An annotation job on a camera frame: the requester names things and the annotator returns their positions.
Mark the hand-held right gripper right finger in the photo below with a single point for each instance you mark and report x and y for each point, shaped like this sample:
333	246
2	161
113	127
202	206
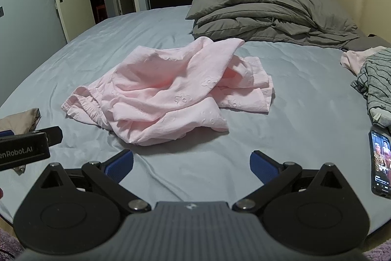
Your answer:
262	166

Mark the black smartphone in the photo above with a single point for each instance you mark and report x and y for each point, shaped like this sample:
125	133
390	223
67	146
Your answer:
380	163

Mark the pink embroidered garment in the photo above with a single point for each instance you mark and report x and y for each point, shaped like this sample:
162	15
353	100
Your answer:
158	89

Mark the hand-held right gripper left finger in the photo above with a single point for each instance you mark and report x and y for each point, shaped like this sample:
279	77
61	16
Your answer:
120	164

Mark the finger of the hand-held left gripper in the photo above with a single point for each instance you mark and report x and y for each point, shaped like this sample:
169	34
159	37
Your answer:
53	135
6	133

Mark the grey pillow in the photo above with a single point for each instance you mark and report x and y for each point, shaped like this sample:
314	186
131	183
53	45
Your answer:
369	42

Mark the beige folded cloth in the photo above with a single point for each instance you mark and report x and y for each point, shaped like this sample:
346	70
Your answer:
18	122

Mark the grey folded duvet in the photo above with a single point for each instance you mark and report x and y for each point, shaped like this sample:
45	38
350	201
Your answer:
259	13

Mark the purple rug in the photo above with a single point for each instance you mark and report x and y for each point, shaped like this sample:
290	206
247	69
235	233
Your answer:
7	244

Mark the grey striped garment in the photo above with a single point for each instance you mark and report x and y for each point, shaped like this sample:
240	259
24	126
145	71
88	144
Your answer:
377	80

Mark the small pink cloth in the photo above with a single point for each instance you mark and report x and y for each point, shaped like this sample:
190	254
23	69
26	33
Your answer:
356	60

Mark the red stool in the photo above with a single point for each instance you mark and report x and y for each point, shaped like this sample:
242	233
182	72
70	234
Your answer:
100	11

